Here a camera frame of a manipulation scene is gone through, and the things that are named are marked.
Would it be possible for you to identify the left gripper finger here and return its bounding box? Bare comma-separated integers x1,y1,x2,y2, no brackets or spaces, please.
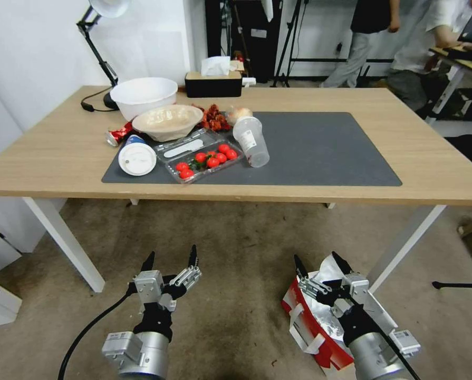
170,244,203,289
139,251,157,274

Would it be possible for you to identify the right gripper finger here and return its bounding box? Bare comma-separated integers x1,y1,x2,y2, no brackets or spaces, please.
293,254,328,298
331,251,356,277

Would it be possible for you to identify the red white food delivery bag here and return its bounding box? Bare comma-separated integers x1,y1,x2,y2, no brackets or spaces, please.
281,253,399,371

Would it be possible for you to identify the pile of red food scraps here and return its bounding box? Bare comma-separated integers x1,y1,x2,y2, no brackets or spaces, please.
191,103,233,132

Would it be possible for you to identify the clear bag with bun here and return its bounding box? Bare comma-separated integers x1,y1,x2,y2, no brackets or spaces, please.
224,106,255,126

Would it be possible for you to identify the white lidded paper cup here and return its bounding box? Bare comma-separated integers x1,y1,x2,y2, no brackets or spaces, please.
118,133,158,176

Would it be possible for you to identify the clear plastic clamshell container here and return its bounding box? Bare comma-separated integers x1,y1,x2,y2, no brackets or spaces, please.
152,127,246,185

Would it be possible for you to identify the white plastic spoon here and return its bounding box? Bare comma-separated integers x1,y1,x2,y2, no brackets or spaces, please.
163,139,205,158

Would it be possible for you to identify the black chair base leg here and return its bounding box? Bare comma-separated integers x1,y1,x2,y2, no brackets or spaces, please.
431,280,472,291

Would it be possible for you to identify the dark grey table mat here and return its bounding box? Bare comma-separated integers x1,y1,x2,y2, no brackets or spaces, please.
101,111,403,187

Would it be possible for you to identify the crumpled red foil wrapper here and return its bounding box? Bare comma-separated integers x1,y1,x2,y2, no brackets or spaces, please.
104,121,136,148

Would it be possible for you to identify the clear plastic drink cup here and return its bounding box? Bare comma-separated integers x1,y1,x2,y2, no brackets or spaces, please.
232,116,271,168

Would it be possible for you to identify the beige paper bowl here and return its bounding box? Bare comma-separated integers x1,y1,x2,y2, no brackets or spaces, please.
131,104,205,143

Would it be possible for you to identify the wooden table with white legs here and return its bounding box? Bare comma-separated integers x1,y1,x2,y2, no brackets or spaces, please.
0,85,472,293

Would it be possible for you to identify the large white bowl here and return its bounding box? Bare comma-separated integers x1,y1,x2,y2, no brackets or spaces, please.
109,77,179,122

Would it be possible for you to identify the black chair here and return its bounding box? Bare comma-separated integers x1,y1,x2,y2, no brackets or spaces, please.
442,134,472,177

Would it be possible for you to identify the black tissue box wooden lid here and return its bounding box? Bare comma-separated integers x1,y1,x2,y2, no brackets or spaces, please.
184,71,244,99

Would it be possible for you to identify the white tissue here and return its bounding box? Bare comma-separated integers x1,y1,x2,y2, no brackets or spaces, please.
200,55,232,77

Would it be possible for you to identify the black white desk lamp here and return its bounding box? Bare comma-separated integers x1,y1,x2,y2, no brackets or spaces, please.
75,0,133,110

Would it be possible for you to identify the seated person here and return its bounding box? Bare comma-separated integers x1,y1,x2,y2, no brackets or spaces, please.
387,0,472,112

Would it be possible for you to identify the standing person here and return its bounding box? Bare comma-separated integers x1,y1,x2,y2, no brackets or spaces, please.
320,0,401,89

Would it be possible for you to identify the black tripod stand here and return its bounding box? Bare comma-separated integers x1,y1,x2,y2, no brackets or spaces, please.
270,0,396,89

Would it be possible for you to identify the black cabinet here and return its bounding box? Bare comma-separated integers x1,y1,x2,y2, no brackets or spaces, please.
205,0,281,84

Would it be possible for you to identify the background wooden desk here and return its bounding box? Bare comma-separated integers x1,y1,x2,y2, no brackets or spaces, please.
425,44,472,124

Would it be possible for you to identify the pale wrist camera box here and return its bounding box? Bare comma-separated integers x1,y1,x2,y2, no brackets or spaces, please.
133,270,165,305
332,272,371,318

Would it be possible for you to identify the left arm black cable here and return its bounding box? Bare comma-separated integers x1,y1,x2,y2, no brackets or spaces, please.
57,283,142,380

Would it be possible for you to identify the black lamp power cable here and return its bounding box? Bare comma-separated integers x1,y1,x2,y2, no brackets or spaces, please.
80,84,120,113

